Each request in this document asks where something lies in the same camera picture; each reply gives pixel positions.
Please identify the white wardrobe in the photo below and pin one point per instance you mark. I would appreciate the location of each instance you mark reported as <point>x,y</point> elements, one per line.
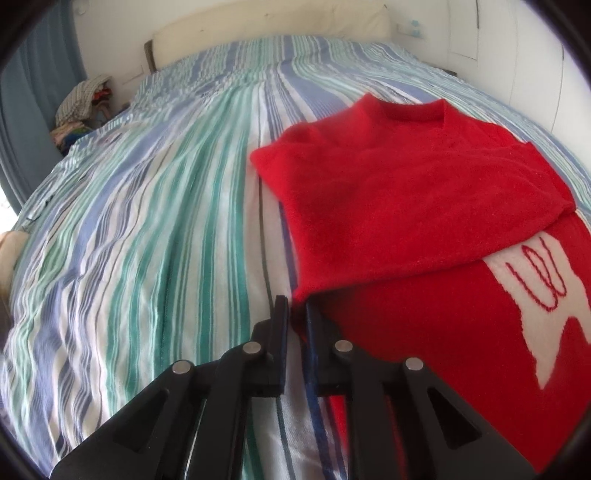
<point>517,55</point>

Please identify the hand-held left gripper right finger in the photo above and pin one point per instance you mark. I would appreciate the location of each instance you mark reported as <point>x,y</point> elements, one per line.
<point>311,350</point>

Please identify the dark wooden nightstand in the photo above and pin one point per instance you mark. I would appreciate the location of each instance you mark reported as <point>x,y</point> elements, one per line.
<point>450,72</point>

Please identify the patterned pillow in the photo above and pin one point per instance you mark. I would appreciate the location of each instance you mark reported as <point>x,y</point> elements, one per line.
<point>11,251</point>

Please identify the blue curtain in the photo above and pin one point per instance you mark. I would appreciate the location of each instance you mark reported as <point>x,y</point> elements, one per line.
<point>37,106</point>

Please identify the pile of clothes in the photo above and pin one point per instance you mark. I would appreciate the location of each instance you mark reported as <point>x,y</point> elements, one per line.
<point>83,110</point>

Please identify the red knit sweater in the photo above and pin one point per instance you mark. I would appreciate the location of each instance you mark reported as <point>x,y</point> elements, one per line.
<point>406,207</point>

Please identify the wall socket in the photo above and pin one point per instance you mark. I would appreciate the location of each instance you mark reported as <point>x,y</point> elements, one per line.
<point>411,26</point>

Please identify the cream padded headboard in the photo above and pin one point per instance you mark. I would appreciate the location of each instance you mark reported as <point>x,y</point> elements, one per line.
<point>268,27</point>

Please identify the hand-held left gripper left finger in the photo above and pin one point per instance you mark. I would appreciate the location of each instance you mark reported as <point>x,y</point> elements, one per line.
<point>279,350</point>

